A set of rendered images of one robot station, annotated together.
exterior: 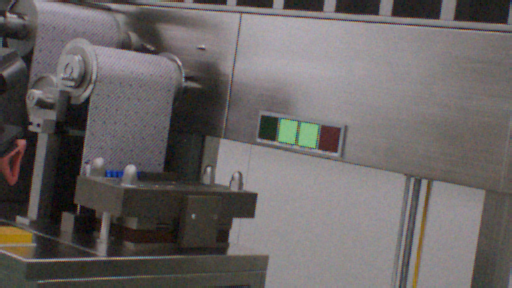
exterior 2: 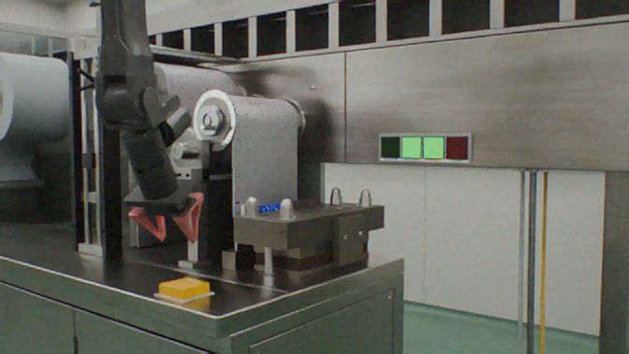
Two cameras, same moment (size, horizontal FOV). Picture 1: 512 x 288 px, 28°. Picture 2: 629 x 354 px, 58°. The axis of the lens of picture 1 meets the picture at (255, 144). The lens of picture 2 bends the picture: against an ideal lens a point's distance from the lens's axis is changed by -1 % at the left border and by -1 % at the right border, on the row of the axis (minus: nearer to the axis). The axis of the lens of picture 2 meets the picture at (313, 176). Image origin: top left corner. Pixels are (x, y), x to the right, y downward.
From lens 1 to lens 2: 0.93 m
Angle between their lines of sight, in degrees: 6
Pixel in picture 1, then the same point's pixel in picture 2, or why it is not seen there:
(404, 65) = (527, 69)
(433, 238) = (431, 212)
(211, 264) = (367, 277)
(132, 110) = (267, 149)
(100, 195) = (261, 232)
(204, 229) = (354, 246)
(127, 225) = (289, 256)
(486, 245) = (614, 221)
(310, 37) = (420, 61)
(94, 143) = (241, 184)
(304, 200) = not seen: hidden behind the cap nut
